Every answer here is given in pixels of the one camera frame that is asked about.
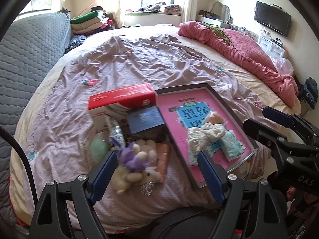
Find teal patterned tissue packet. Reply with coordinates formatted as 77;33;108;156
217;130;244;161

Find cream bunny plush toy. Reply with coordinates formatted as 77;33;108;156
110;139;160;195

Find mint green round sponge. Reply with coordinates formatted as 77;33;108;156
90;138;109;164

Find cream floral cloth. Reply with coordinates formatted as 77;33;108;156
187;122;226;154

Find purple bunny plush toy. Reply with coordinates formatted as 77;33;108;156
109;136;148;173

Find salmon pink pouch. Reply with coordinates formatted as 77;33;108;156
156;143;170;183

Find white drawer cabinet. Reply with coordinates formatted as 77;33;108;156
257;36;288;58

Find red crumpled duvet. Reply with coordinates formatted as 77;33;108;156
178;21;298;108

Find pink strawberry quilt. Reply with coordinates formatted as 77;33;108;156
21;34;273;232

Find pink book in tray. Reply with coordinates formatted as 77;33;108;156
156;83;258;188

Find red tissue pack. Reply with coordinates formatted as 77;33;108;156
88;83;157;132

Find dark blue small box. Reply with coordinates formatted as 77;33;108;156
127;105;166;142

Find clothes on window sill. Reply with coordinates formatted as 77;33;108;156
126;2;182;16

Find grey quilted headboard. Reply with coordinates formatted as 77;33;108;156
0;11;73;224

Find stack of folded blankets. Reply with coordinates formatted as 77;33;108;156
70;6;117;36

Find black cable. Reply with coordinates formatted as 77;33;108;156
0;125;38;207

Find black wall television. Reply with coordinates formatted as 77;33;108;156
254;1;291;37

